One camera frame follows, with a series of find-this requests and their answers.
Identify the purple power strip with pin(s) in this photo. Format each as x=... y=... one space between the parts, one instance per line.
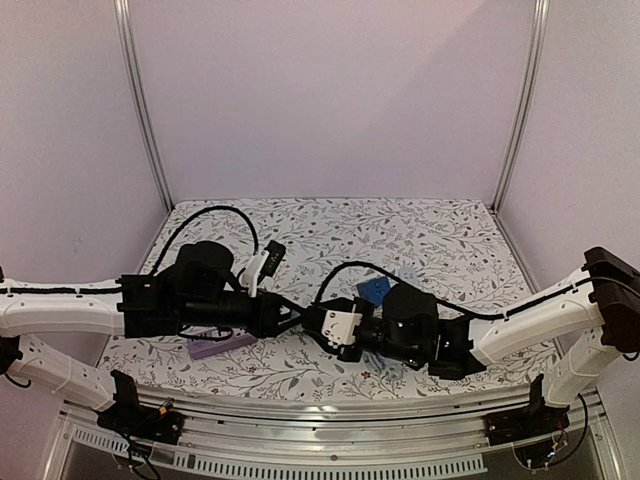
x=212 y=342

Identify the light blue power strip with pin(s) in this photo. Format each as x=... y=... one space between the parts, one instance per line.
x=409 y=275

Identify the dark blue cube socket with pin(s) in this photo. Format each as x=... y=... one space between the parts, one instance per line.
x=374 y=290

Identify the right aluminium frame post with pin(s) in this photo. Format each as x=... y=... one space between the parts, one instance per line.
x=532 y=65

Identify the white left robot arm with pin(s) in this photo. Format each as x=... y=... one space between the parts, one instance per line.
x=28 y=310

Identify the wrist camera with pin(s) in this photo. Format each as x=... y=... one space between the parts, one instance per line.
x=261 y=265
x=339 y=327

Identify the aluminium front table rail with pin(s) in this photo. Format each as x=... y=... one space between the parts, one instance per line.
x=435 y=437

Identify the aluminium frame post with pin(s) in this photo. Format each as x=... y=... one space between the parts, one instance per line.
x=532 y=65
x=135 y=80

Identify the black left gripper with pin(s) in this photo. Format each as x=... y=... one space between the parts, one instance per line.
x=267 y=319

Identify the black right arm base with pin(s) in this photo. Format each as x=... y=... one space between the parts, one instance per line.
x=534 y=419

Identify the left aluminium frame post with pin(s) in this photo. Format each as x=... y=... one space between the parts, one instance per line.
x=135 y=80

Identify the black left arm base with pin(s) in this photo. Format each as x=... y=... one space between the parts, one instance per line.
x=127 y=416

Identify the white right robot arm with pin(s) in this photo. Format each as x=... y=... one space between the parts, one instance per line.
x=600 y=298

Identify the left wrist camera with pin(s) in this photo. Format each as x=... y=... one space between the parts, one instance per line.
x=261 y=265

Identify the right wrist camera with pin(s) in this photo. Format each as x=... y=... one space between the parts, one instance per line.
x=339 y=327

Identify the floral patterned table mat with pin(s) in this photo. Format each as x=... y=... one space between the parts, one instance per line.
x=332 y=245

